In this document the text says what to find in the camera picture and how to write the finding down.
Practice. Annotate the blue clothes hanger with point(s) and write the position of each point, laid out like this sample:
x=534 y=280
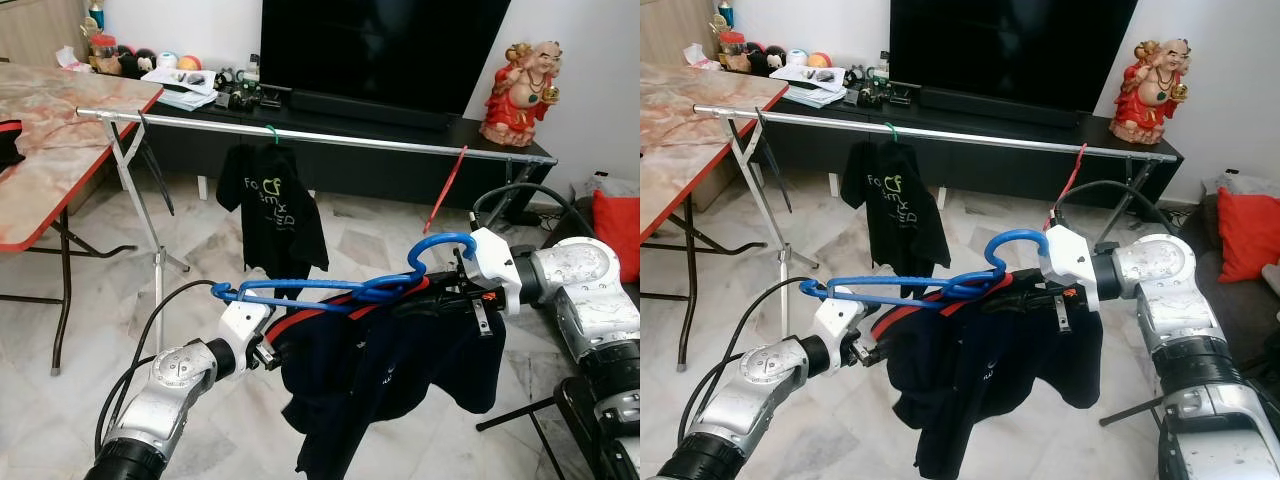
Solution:
x=440 y=240
x=1015 y=238

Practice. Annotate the navy shirt red stripe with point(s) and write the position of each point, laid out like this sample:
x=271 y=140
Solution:
x=380 y=370
x=980 y=370

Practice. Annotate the black shirt red collar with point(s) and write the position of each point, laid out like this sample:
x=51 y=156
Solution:
x=8 y=145

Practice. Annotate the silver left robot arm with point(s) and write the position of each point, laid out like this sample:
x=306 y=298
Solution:
x=160 y=390
x=750 y=390

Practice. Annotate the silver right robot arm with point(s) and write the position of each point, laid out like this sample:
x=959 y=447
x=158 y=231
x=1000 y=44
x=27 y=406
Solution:
x=590 y=290
x=1170 y=290

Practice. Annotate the red clothes hanger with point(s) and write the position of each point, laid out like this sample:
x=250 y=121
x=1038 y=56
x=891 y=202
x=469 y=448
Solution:
x=1068 y=185
x=445 y=195

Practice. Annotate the black clothes hanger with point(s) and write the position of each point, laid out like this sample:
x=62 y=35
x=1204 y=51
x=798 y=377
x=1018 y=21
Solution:
x=778 y=180
x=160 y=180

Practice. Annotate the green clothes hanger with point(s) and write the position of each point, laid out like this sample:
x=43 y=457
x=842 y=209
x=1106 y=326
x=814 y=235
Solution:
x=894 y=135
x=274 y=137

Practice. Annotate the black stand leg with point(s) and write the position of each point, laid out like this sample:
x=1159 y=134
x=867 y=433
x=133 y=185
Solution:
x=1130 y=411
x=515 y=412

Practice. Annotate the black shirt green print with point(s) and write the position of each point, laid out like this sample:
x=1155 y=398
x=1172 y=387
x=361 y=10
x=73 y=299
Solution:
x=270 y=220
x=895 y=215

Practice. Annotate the black television console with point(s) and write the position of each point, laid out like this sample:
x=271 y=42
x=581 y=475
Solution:
x=1000 y=168
x=380 y=172

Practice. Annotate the silver clothes rack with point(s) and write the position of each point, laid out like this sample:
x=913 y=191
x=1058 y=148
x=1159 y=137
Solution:
x=970 y=135
x=350 y=138

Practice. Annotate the red pillow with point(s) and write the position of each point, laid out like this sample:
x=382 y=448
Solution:
x=618 y=235
x=1250 y=235

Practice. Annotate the brown fabric sofa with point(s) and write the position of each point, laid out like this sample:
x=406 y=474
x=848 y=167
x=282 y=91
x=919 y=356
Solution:
x=1207 y=230

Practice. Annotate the black soundbar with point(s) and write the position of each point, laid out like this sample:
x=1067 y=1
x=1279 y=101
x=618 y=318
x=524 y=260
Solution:
x=1000 y=107
x=370 y=110

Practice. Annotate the red laughing buddha figurine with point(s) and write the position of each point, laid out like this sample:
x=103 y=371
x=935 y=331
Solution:
x=1145 y=100
x=515 y=100

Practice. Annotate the black television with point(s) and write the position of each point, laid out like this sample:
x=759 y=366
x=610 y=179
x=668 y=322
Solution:
x=1010 y=50
x=380 y=50

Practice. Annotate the marble pattern folding table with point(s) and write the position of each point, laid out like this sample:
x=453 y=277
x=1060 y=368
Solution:
x=70 y=150
x=690 y=150

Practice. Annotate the stack of white papers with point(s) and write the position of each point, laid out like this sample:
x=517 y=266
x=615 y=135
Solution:
x=180 y=85
x=805 y=82

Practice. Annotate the small clear bottle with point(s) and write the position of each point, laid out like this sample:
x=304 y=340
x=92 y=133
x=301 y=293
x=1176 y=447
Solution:
x=881 y=66
x=253 y=68

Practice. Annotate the orange ball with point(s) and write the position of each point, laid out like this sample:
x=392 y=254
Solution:
x=819 y=60
x=190 y=62

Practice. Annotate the white blue ball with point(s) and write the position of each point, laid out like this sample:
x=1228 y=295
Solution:
x=168 y=60
x=796 y=58

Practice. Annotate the black plush ball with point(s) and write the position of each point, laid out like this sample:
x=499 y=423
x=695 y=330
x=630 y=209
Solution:
x=765 y=60
x=137 y=62

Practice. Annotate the red lid jar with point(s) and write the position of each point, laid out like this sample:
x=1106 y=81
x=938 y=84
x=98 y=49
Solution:
x=731 y=52
x=103 y=55

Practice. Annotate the pink tissue box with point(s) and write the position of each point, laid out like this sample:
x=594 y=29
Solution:
x=702 y=58
x=75 y=60

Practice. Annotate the blue gold trophy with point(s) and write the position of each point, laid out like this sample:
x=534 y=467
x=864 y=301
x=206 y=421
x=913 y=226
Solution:
x=95 y=15
x=722 y=13

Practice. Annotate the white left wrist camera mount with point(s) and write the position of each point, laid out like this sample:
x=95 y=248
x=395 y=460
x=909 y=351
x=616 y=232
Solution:
x=838 y=322
x=240 y=322

